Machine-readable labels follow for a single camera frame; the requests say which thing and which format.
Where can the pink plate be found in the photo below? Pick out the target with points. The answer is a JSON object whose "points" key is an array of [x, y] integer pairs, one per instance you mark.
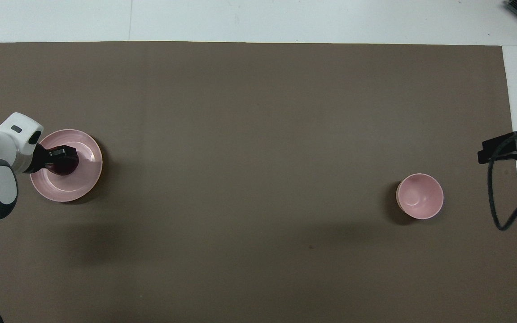
{"points": [[83, 179]]}

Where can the pink bowl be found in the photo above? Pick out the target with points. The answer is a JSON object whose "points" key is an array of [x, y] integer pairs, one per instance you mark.
{"points": [[420, 197]]}

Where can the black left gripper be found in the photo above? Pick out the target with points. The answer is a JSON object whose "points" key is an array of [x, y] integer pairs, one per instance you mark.
{"points": [[42, 159]]}

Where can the dark red apple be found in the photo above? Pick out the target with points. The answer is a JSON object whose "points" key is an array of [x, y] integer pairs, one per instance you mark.
{"points": [[66, 169]]}

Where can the brown table mat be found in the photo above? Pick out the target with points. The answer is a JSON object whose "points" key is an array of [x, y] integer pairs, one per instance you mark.
{"points": [[258, 179]]}

